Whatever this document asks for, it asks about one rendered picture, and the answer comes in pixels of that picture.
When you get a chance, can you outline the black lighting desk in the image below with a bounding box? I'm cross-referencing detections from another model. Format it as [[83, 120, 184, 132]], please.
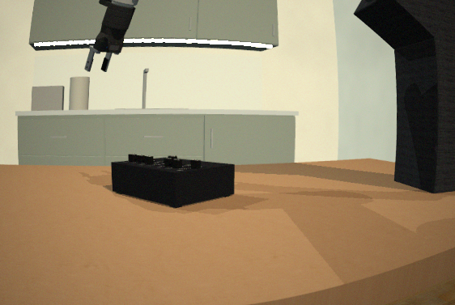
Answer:
[[111, 154, 235, 208]]

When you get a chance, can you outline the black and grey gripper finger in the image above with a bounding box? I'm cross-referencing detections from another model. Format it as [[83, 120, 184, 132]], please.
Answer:
[[101, 53, 112, 72], [84, 46, 100, 72]]

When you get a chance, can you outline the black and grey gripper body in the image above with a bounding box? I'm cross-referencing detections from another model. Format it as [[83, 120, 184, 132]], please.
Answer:
[[93, 0, 138, 53]]

